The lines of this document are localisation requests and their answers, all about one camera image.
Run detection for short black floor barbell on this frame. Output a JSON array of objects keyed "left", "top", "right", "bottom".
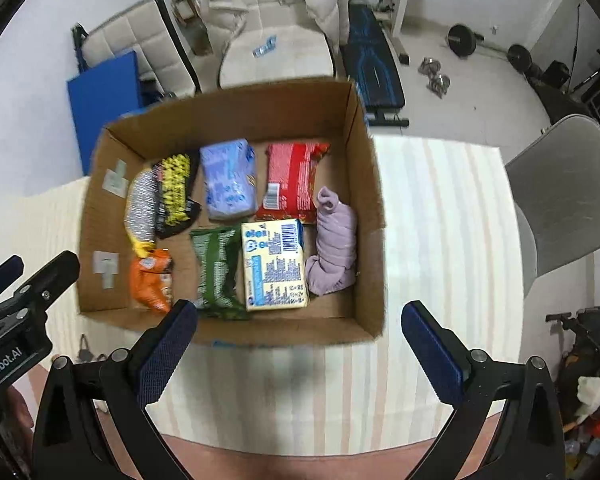
[{"left": 447, "top": 24, "right": 532, "bottom": 74}]

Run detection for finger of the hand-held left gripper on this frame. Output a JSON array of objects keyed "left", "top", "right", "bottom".
[
  {"left": 14, "top": 251, "right": 81, "bottom": 311},
  {"left": 0, "top": 255, "right": 25, "bottom": 306}
]

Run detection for black blue weight bench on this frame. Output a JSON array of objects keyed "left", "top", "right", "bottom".
[{"left": 340, "top": 0, "right": 411, "bottom": 128}]

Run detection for blue foam mat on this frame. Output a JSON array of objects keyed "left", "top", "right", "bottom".
[{"left": 66, "top": 49, "right": 144, "bottom": 177}]

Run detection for black kick scooter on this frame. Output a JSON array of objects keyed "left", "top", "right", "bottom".
[{"left": 545, "top": 305, "right": 600, "bottom": 358}]

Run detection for white blue tissue pack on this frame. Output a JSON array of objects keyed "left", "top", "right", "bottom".
[{"left": 241, "top": 218, "right": 311, "bottom": 312}]

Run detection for silver yellow snack packet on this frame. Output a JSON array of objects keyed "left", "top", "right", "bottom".
[{"left": 124, "top": 167, "right": 162, "bottom": 257}]

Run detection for grey plastic chair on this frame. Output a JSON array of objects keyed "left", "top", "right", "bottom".
[{"left": 504, "top": 114, "right": 600, "bottom": 297}]

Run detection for green snack packet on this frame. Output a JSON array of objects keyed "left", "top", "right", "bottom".
[{"left": 189, "top": 226, "right": 249, "bottom": 320}]

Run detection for white goose plush toy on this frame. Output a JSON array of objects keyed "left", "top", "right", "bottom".
[{"left": 576, "top": 375, "right": 600, "bottom": 420}]

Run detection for orange snack packet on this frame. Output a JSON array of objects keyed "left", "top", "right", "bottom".
[{"left": 130, "top": 249, "right": 175, "bottom": 315}]

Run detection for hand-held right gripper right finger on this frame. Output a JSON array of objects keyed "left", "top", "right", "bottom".
[{"left": 401, "top": 301, "right": 567, "bottom": 480}]

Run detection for purple socks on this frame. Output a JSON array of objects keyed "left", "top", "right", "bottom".
[{"left": 305, "top": 186, "right": 359, "bottom": 297}]

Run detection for black speaker box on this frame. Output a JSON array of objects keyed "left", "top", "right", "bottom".
[{"left": 539, "top": 60, "right": 571, "bottom": 89}]

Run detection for red snack packet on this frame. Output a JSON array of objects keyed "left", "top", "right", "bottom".
[{"left": 255, "top": 141, "right": 331, "bottom": 226}]

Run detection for light blue tissue packet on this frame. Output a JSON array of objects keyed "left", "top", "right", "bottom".
[{"left": 200, "top": 138, "right": 259, "bottom": 222}]

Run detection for beige quilted black-framed chair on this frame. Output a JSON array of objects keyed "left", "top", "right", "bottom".
[{"left": 71, "top": 0, "right": 202, "bottom": 111}]

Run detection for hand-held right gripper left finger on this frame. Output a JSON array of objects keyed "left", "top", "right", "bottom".
[{"left": 31, "top": 299, "right": 199, "bottom": 480}]

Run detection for black yellow snack packet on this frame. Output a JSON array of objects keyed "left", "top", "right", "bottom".
[{"left": 151, "top": 152, "right": 202, "bottom": 240}]

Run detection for cardboard box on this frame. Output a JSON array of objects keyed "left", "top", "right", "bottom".
[{"left": 77, "top": 77, "right": 387, "bottom": 347}]

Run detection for white door frame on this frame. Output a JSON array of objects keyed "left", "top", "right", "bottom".
[{"left": 525, "top": 0, "right": 587, "bottom": 57}]

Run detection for beige upholstered chair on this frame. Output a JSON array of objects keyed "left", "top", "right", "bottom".
[{"left": 217, "top": 7, "right": 337, "bottom": 93}]

